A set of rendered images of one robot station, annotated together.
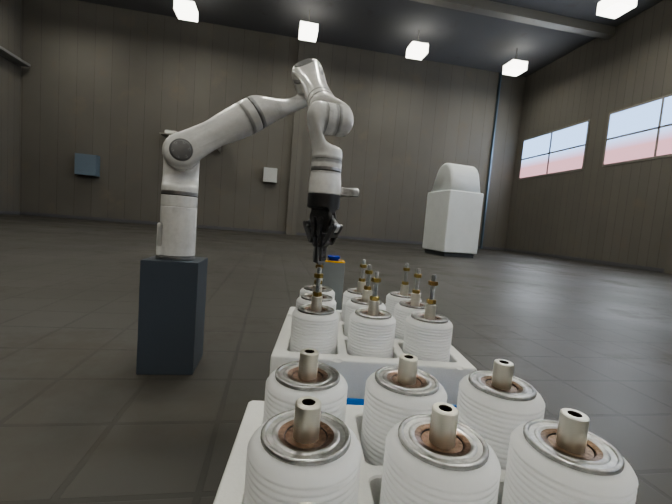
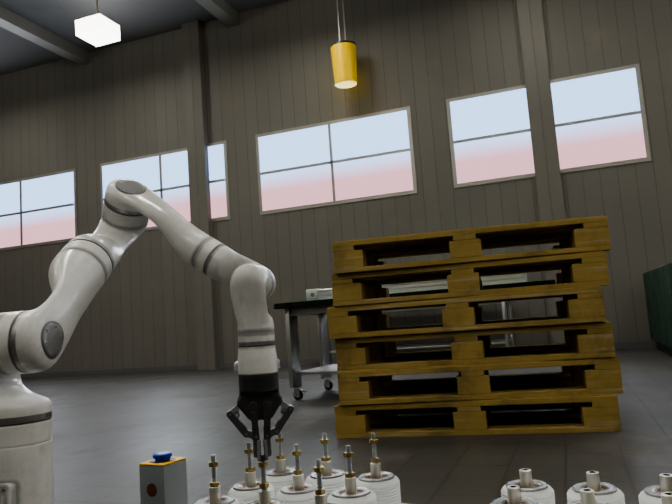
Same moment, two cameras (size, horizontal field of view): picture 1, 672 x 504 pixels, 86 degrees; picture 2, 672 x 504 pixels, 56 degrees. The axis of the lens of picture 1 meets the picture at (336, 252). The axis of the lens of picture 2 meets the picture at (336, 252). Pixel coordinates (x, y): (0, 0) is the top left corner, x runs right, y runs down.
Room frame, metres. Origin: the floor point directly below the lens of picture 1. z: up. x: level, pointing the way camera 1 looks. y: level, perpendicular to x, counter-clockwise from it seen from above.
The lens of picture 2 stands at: (0.10, 1.01, 0.58)
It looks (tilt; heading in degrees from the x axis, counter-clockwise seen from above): 6 degrees up; 300
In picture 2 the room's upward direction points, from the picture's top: 4 degrees counter-clockwise
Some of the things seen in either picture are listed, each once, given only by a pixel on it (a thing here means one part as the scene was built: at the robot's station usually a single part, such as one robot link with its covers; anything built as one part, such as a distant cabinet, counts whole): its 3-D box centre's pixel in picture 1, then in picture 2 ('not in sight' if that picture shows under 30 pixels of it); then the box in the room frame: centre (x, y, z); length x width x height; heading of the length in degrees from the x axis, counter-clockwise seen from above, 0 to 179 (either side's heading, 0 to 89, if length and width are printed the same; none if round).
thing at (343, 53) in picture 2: not in sight; (344, 65); (4.01, -6.41, 4.06); 0.36 x 0.35 x 0.56; 10
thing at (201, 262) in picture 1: (174, 312); not in sight; (0.98, 0.43, 0.15); 0.14 x 0.14 x 0.30; 10
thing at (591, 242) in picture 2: not in sight; (469, 327); (1.24, -2.39, 0.49); 1.38 x 0.95 x 0.98; 16
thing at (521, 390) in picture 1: (501, 385); (526, 485); (0.43, -0.21, 0.25); 0.08 x 0.08 x 0.01
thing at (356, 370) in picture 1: (360, 366); not in sight; (0.85, -0.08, 0.09); 0.39 x 0.39 x 0.18; 2
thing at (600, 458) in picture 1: (570, 445); (594, 489); (0.31, -0.22, 0.25); 0.08 x 0.08 x 0.01
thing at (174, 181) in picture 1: (181, 168); (15, 370); (0.98, 0.43, 0.54); 0.09 x 0.09 x 0.17; 22
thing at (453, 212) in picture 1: (452, 210); not in sight; (6.86, -2.14, 0.85); 0.83 x 0.74 x 1.70; 13
